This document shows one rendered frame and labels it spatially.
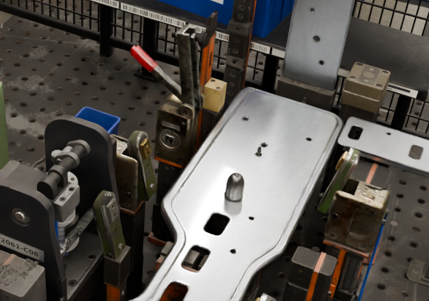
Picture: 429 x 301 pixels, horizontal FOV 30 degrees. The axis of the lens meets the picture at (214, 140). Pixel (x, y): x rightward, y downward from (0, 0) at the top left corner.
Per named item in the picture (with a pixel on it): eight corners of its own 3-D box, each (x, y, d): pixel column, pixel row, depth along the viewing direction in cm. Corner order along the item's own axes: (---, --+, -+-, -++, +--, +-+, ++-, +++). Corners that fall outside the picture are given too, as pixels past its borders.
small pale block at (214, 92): (203, 228, 173) (220, 91, 151) (189, 222, 174) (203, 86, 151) (210, 218, 176) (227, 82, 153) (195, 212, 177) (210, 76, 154)
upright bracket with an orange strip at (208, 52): (191, 215, 176) (212, 18, 145) (186, 212, 177) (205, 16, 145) (196, 206, 178) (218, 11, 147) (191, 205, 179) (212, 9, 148)
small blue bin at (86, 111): (99, 173, 184) (99, 143, 178) (61, 160, 186) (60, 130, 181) (121, 147, 192) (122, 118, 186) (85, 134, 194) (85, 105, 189)
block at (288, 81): (308, 202, 183) (332, 95, 164) (258, 185, 186) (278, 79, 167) (311, 194, 185) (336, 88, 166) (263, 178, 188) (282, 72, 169)
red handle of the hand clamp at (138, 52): (193, 110, 145) (129, 49, 143) (186, 116, 146) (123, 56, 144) (202, 98, 148) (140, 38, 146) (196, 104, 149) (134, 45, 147)
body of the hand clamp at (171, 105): (176, 252, 167) (189, 119, 145) (147, 241, 169) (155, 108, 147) (188, 234, 172) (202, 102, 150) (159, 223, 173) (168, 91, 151)
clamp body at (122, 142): (133, 317, 153) (140, 172, 130) (80, 296, 156) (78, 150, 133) (154, 284, 160) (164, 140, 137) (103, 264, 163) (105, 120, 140)
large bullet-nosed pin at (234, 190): (237, 210, 138) (242, 182, 133) (221, 204, 138) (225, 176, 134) (244, 199, 140) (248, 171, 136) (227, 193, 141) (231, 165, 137)
